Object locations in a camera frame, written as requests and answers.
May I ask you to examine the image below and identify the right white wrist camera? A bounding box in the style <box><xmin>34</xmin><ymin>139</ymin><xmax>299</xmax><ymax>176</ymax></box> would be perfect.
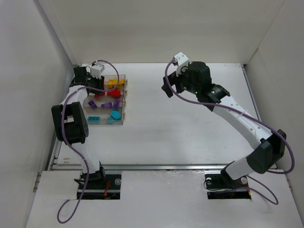
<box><xmin>173</xmin><ymin>52</ymin><xmax>190</xmax><ymax>76</ymax></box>

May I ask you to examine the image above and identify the red rounded lego brick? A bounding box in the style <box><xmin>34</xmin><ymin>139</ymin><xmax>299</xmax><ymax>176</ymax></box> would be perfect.
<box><xmin>107</xmin><ymin>89</ymin><xmax>122</xmax><ymax>99</ymax></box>

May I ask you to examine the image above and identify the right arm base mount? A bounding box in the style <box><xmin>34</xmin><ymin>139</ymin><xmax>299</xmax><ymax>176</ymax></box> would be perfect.
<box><xmin>204</xmin><ymin>173</ymin><xmax>251</xmax><ymax>200</ymax></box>

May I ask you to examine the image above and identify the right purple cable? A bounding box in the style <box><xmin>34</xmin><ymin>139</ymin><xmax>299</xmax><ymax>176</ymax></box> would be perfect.
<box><xmin>165</xmin><ymin>59</ymin><xmax>295</xmax><ymax>205</ymax></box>

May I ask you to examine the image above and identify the aluminium frame rail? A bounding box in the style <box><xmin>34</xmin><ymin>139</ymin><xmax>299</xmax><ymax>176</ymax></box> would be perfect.
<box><xmin>50</xmin><ymin>164</ymin><xmax>225</xmax><ymax>171</ymax></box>

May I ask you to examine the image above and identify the teal square lego brick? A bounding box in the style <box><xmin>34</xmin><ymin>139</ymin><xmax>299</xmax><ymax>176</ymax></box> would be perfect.
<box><xmin>88</xmin><ymin>116</ymin><xmax>100</xmax><ymax>123</ymax></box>

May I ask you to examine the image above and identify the small blue lego brick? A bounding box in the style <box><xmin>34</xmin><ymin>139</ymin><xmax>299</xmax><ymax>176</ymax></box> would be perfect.
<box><xmin>107</xmin><ymin>117</ymin><xmax>114</xmax><ymax>124</ymax></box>

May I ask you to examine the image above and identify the teal round lego brick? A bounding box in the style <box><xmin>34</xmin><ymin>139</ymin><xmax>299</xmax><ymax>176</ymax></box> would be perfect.
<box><xmin>110</xmin><ymin>110</ymin><xmax>121</xmax><ymax>120</ymax></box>

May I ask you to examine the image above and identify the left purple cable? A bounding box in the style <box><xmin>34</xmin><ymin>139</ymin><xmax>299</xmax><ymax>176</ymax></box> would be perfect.
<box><xmin>57</xmin><ymin>59</ymin><xmax>120</xmax><ymax>224</ymax></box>

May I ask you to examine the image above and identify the purple lego vase piece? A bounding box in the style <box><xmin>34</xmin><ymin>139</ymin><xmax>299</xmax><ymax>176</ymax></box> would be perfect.
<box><xmin>113</xmin><ymin>99</ymin><xmax>121</xmax><ymax>108</ymax></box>

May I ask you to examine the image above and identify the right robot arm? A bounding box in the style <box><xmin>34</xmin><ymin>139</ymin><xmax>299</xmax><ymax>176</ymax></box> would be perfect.
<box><xmin>161</xmin><ymin>59</ymin><xmax>288</xmax><ymax>185</ymax></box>

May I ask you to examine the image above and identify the yellow lego brick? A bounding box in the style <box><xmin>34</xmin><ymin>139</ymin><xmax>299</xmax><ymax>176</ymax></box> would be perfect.
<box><xmin>107</xmin><ymin>79</ymin><xmax>125</xmax><ymax>89</ymax></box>

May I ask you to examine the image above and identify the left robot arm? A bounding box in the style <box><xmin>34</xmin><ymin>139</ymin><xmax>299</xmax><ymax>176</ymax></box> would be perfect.
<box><xmin>51</xmin><ymin>65</ymin><xmax>106</xmax><ymax>190</ymax></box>

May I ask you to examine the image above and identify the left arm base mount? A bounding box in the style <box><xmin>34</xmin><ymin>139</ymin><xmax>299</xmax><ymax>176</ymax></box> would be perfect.
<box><xmin>74</xmin><ymin>170</ymin><xmax>122</xmax><ymax>200</ymax></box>

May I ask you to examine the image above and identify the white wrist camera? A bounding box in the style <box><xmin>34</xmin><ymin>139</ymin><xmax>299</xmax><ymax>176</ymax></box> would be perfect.
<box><xmin>91</xmin><ymin>64</ymin><xmax>105</xmax><ymax>79</ymax></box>
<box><xmin>173</xmin><ymin>52</ymin><xmax>190</xmax><ymax>76</ymax></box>

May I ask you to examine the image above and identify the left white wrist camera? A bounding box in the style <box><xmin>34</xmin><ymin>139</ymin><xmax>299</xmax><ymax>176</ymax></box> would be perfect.
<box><xmin>91</xmin><ymin>64</ymin><xmax>105</xmax><ymax>79</ymax></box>

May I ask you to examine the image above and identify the purple cable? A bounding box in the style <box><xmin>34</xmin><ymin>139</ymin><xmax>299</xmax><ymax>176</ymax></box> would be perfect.
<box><xmin>165</xmin><ymin>59</ymin><xmax>295</xmax><ymax>205</ymax></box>
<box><xmin>57</xmin><ymin>59</ymin><xmax>120</xmax><ymax>224</ymax></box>

